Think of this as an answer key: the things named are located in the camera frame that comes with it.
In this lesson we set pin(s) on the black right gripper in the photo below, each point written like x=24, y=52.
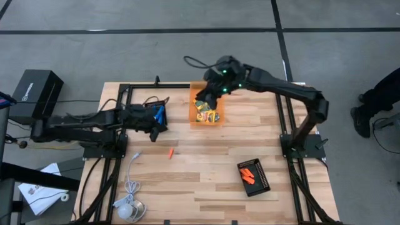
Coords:
x=215, y=86

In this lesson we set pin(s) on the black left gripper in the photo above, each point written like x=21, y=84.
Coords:
x=140, y=120

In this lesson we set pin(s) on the yellow green Crayola crayon box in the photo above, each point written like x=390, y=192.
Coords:
x=204, y=117
x=200, y=106

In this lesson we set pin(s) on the orange rectangular eraser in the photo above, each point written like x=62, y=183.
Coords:
x=171, y=153
x=248, y=180
x=250, y=172
x=243, y=172

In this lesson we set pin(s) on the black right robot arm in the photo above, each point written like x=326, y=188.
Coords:
x=281, y=86

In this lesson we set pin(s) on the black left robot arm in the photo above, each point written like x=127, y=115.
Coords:
x=78, y=125

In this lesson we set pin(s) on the orange translucent plastic bin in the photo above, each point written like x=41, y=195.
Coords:
x=222, y=109

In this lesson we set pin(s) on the black plastic slotted basket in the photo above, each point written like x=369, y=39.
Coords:
x=156, y=103
x=261, y=184

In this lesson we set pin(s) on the white round bulb lamp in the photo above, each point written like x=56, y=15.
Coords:
x=124, y=211

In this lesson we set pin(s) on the white tape roll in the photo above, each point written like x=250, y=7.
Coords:
x=62, y=197

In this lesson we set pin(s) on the black cardboard box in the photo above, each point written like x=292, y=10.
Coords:
x=34, y=93

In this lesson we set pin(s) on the black desk bar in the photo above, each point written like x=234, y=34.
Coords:
x=37, y=178

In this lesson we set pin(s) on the black power plug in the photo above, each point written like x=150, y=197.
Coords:
x=22, y=144

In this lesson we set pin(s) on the white paper sheets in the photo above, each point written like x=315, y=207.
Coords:
x=37, y=197

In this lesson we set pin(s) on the black device with coloured screen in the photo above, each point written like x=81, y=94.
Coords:
x=7, y=101

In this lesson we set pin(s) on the standing person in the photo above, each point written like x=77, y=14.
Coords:
x=384, y=93

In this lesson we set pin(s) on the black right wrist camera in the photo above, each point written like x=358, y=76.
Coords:
x=211, y=75

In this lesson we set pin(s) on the black aluminium table frame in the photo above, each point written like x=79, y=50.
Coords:
x=175, y=86

